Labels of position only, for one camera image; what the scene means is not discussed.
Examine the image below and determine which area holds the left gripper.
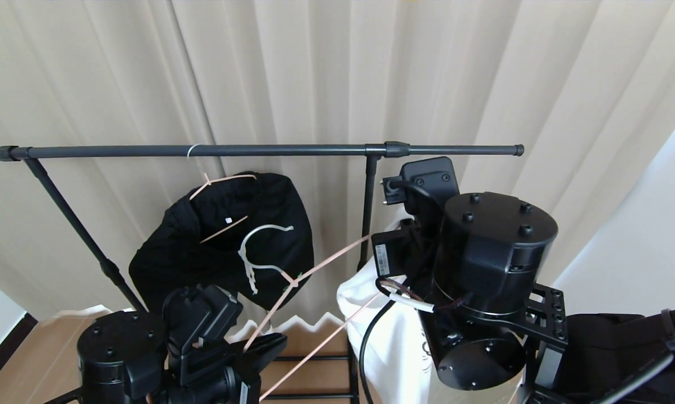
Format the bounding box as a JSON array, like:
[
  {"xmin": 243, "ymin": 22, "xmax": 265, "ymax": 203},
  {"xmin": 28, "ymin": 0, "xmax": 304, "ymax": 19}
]
[{"xmin": 169, "ymin": 337, "xmax": 262, "ymax": 404}]

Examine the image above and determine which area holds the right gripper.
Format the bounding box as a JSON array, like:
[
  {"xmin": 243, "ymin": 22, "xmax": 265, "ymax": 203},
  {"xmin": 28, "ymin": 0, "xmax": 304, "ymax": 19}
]
[{"xmin": 371, "ymin": 224, "xmax": 526, "ymax": 391}]

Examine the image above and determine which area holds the pink clothes hanger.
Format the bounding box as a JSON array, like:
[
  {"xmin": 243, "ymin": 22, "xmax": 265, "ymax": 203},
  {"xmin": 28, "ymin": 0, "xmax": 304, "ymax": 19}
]
[
  {"xmin": 187, "ymin": 144, "xmax": 258, "ymax": 245},
  {"xmin": 238, "ymin": 224, "xmax": 380, "ymax": 400}
]

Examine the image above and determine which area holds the black garment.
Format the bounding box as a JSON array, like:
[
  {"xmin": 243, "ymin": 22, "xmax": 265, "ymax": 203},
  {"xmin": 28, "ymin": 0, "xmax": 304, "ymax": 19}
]
[{"xmin": 128, "ymin": 171, "xmax": 315, "ymax": 315}]

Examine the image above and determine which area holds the black clothes rack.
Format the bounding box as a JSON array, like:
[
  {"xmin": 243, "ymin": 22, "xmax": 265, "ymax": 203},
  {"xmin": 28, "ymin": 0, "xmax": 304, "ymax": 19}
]
[{"xmin": 0, "ymin": 141, "xmax": 524, "ymax": 404}]

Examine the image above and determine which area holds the beige curtain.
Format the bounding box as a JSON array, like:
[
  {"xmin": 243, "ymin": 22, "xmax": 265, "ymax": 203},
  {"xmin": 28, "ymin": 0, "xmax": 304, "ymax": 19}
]
[{"xmin": 0, "ymin": 0, "xmax": 675, "ymax": 320}]

